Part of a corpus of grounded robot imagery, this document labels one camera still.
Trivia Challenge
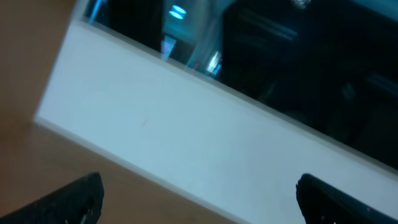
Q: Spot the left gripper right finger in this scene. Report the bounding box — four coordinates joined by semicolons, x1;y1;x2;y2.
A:
296;174;397;224

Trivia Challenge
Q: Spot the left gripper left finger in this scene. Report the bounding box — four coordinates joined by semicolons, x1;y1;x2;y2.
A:
1;172;104;224

